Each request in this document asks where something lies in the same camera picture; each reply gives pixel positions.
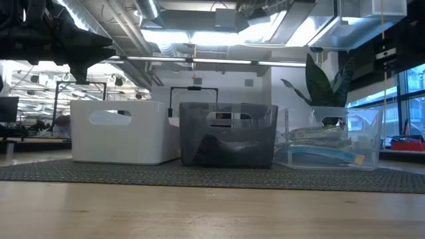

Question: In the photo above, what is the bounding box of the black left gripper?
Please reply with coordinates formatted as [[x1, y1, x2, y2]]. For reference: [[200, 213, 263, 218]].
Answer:
[[0, 0, 116, 83]]

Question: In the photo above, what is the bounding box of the purple granola bar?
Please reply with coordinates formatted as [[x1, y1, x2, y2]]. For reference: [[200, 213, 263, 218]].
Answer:
[[217, 141, 263, 155]]

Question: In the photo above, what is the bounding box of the person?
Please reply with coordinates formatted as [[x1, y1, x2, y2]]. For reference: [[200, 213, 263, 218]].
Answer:
[[52, 114, 72, 139]]

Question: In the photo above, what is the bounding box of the black computer monitor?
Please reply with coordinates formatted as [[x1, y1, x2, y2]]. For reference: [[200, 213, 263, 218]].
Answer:
[[0, 96, 20, 123]]

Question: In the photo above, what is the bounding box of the background desk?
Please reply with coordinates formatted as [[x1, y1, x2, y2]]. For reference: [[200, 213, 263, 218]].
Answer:
[[0, 134, 72, 157]]

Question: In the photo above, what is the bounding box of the white plastic bin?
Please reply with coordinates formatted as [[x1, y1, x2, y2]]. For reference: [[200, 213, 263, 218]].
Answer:
[[69, 100, 182, 166]]

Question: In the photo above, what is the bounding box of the grey woven mat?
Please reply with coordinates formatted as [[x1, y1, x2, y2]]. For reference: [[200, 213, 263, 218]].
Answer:
[[0, 158, 425, 195]]

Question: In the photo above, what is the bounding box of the smoked dark plastic bin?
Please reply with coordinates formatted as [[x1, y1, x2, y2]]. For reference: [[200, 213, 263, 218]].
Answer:
[[179, 102, 279, 168]]

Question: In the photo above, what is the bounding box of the green succulent plant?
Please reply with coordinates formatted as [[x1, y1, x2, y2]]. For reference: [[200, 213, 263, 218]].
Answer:
[[280, 52, 355, 109]]

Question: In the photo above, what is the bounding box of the white suspended light panel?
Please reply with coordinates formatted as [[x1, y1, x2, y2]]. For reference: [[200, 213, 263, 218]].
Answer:
[[307, 16, 408, 50]]

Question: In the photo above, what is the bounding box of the clear plastic bin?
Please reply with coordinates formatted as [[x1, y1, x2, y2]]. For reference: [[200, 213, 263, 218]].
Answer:
[[274, 106, 383, 171]]

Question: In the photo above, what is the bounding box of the red box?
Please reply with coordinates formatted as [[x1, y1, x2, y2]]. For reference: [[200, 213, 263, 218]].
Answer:
[[390, 139, 425, 153]]

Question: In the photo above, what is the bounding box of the large black gantry frame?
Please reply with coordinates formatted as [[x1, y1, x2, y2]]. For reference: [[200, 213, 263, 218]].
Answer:
[[52, 80, 108, 129]]

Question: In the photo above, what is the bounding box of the silver round air duct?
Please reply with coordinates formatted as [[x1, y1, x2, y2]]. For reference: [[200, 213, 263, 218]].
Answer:
[[134, 0, 161, 20]]

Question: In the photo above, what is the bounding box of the small black gantry frame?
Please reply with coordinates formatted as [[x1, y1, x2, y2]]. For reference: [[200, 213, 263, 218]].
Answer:
[[167, 86, 219, 118]]

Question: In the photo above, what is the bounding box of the yellow cord with grey box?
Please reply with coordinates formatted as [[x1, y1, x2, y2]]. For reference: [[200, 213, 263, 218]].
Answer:
[[191, 43, 203, 86]]

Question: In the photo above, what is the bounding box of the linear pendant light rail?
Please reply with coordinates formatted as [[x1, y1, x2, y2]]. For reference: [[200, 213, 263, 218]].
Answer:
[[99, 55, 306, 67]]

